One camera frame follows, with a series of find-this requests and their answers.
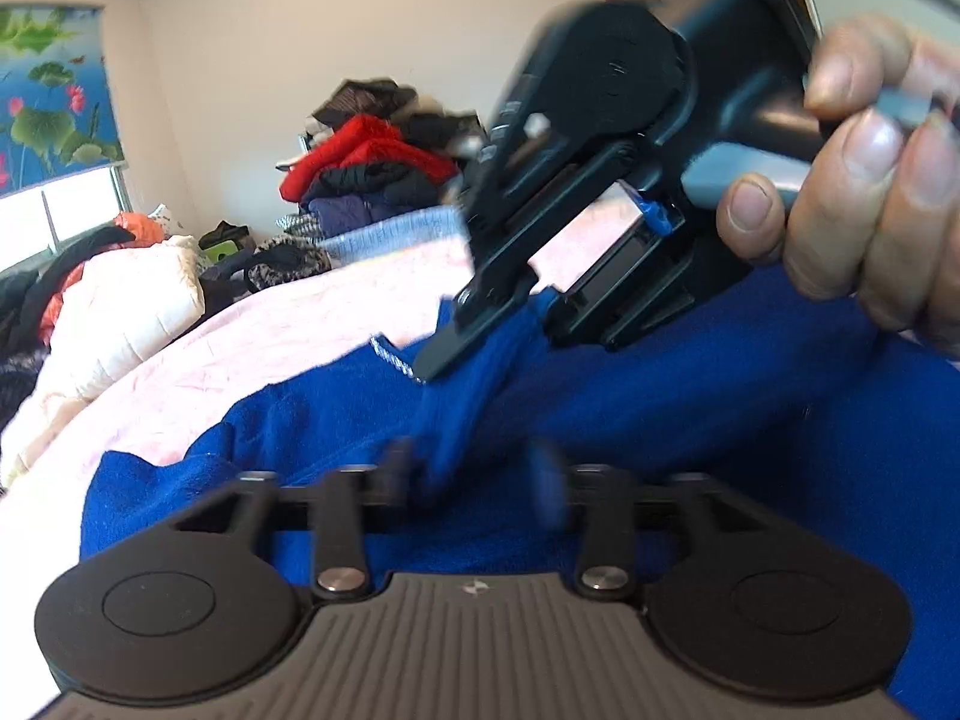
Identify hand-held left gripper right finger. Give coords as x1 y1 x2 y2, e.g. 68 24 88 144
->
525 442 751 602

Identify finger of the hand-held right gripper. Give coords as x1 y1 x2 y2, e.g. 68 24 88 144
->
540 191 725 353
411 101 638 385

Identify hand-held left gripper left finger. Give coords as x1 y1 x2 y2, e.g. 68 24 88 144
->
171 439 417 602

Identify blue knit sweater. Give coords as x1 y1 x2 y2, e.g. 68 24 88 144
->
79 262 960 698

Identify black clothes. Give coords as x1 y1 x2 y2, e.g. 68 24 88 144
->
0 229 137 361

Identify person's right hand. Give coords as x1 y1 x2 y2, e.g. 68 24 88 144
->
716 15 960 361

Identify light blue knit blanket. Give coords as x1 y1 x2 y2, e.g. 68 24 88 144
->
319 206 472 265

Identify black jacket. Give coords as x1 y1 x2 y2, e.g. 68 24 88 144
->
300 163 445 215

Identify navy garment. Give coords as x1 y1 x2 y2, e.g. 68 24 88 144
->
304 193 413 232

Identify red garment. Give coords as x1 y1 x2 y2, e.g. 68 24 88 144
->
279 114 462 203

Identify pink floral blanket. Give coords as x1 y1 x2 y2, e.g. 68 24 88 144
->
0 199 646 720

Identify black white patterned cloth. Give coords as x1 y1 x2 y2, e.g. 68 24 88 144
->
276 211 322 242

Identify dark garments pile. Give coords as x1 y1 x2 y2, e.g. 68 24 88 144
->
309 77 482 158

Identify leopard print scarf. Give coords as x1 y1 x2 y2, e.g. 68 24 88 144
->
246 235 332 293

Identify black and green bag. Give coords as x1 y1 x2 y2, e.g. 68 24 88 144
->
197 220 257 265

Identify cream quilted jacket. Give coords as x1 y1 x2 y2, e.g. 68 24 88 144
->
0 235 207 488

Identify orange garment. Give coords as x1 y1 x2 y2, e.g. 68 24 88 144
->
37 212 166 346

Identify dark patterned cloth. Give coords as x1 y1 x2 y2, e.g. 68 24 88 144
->
0 349 47 425

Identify window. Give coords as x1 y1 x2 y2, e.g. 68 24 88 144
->
0 165 134 271

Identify lotus print roller blind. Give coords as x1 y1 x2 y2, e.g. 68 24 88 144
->
0 6 127 200

